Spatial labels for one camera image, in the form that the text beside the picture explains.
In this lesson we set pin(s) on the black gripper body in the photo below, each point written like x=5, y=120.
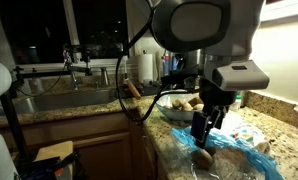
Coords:
x=217, y=96

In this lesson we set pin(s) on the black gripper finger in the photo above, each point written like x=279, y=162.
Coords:
x=200, y=128
x=220, y=116

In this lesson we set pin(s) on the white grey Franka robot arm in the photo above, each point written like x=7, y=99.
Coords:
x=195, y=23

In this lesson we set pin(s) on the white rounded robot base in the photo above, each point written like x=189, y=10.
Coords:
x=0, y=160

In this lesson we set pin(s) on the clear glass bowl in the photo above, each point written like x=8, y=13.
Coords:
x=172, y=113

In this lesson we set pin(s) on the greenish brown potato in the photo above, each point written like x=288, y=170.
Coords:
x=177, y=103

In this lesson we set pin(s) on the blue plastic potato bag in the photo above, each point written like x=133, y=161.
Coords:
x=242, y=146

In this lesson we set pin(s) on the white bottle green cap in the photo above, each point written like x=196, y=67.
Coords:
x=238, y=101

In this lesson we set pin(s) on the blue plastic bottle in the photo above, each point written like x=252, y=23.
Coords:
x=174, y=63

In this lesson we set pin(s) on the black dish tray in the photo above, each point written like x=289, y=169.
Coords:
x=149, y=90

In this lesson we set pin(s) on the white paper towel roll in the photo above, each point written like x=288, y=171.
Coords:
x=145, y=68

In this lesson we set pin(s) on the wooden base cabinet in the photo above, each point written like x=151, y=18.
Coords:
x=102, y=146

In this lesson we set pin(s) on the metal soap dispenser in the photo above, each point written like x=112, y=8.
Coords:
x=104, y=77

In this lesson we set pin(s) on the under cabinet light strip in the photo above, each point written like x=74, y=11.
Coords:
x=285, y=8

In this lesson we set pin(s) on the metal faucet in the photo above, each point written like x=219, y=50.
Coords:
x=74, y=76

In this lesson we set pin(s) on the stainless steel sink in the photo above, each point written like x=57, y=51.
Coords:
x=62, y=100

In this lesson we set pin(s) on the cardboard box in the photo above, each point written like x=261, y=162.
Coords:
x=52, y=153

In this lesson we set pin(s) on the black tripod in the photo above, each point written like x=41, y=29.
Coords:
x=14, y=123

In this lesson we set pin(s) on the white framed window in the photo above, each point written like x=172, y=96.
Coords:
x=35, y=33

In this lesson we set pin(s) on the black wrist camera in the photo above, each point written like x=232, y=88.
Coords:
x=180, y=76

